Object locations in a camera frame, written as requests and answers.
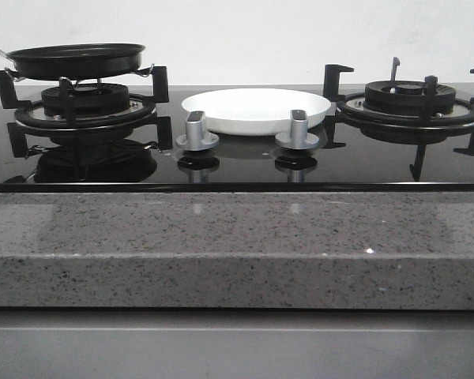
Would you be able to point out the white round plate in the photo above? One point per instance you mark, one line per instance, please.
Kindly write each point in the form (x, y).
(255, 111)

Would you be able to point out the black frying pan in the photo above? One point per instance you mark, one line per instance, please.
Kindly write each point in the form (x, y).
(76, 62)

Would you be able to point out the black glass cooktop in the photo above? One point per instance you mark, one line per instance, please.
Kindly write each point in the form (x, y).
(350, 158)

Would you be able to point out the left silver stove knob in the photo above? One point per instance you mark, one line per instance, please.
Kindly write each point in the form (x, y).
(197, 136)

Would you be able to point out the silver stove knob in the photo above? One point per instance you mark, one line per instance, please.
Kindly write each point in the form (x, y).
(197, 136)
(297, 137)

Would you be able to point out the right silver stove knob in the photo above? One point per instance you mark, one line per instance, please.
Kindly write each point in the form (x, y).
(297, 137)

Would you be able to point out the left black gas burner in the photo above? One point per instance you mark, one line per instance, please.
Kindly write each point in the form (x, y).
(88, 100)

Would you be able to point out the black gas burner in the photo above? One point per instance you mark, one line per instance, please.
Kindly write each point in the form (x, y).
(406, 97)
(88, 100)

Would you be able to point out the right black gas burner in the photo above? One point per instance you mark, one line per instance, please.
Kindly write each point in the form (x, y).
(406, 97)

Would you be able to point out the right black pan support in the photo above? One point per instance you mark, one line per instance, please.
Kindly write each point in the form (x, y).
(419, 130)

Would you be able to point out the grey cabinet front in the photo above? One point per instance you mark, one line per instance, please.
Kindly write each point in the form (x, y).
(234, 344)

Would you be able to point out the silver wire pan rack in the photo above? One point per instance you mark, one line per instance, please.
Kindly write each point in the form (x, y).
(144, 72)

